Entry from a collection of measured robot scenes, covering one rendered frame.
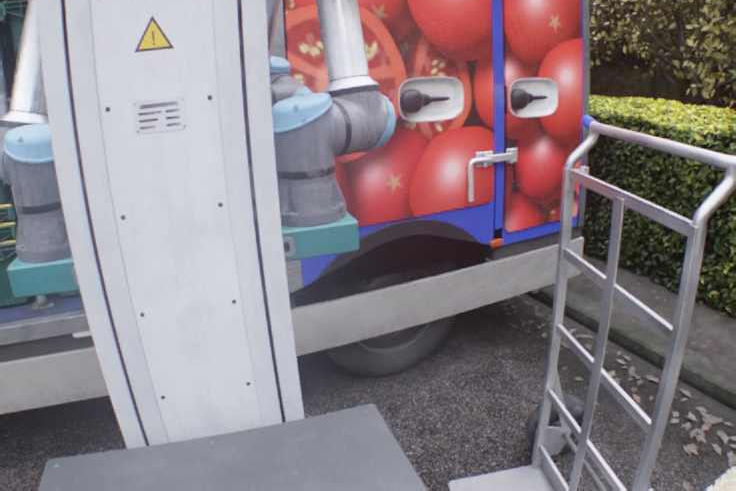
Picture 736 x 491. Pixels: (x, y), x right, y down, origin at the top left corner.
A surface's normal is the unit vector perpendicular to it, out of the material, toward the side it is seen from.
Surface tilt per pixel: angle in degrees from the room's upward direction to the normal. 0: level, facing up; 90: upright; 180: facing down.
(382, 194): 90
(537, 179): 90
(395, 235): 90
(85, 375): 90
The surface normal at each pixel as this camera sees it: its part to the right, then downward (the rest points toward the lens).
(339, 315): 0.41, 0.22
